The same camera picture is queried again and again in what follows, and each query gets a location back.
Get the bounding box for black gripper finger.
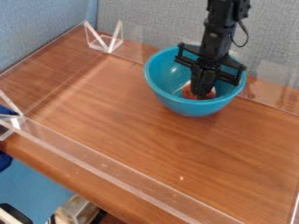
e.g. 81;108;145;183
191;68;202;95
200;70;219;98

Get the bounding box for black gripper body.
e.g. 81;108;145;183
175;42;247;86

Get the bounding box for brown and white toy mushroom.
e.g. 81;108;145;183
182;81;216;100

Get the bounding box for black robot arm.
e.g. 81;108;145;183
175;0;251;98

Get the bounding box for blue plastic bowl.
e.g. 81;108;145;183
144;45;247;117

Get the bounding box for clear acrylic back barrier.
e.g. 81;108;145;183
83;20;299;116

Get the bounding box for clear acrylic barrier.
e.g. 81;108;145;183
4;116;243;224
83;20;299;116

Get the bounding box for clear acrylic front barrier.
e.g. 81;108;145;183
4;116;243;224

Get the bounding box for beige box under table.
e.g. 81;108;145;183
45;195;99;224

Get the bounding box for blue cloth object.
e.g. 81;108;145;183
0;104;19;172

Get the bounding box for black and white object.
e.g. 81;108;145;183
0;203;33;224

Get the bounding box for black cable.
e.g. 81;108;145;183
228;17;250;48

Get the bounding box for clear acrylic corner bracket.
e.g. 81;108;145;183
83;21;124;53

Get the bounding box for clear acrylic left bracket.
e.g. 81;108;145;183
0;90;24;141

